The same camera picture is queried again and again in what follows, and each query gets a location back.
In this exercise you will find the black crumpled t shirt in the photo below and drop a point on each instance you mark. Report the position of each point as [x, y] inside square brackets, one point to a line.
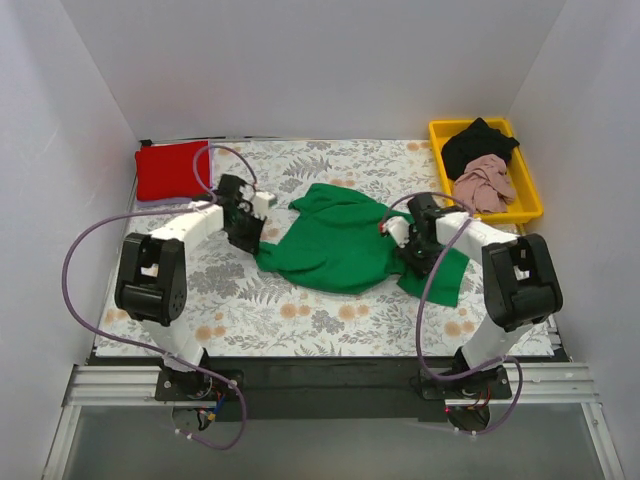
[477, 140]

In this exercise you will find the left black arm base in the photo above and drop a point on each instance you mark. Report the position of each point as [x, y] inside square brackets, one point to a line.
[199, 401]

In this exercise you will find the green t shirt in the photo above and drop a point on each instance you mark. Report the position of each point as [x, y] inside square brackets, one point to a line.
[334, 245]

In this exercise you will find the red folded t shirt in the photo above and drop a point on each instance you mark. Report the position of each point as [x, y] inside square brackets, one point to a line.
[170, 170]

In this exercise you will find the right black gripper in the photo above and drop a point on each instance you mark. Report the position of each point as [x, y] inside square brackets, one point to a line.
[417, 248]

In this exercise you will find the pink crumpled t shirt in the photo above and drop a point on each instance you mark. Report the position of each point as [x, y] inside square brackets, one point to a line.
[485, 185]

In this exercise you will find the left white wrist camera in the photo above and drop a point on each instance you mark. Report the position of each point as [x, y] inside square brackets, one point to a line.
[256, 202]

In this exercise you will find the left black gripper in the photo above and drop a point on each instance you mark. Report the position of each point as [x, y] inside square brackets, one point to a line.
[242, 226]

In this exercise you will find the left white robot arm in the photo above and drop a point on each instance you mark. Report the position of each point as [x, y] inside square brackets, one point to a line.
[151, 283]

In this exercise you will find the aluminium frame rail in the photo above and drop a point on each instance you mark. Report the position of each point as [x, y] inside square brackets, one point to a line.
[316, 418]

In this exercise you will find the yellow plastic bin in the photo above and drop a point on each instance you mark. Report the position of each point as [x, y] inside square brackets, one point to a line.
[527, 204]

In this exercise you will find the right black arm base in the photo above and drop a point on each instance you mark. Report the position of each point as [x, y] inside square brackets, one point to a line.
[466, 401]

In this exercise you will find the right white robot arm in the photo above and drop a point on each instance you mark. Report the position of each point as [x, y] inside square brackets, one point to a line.
[520, 285]

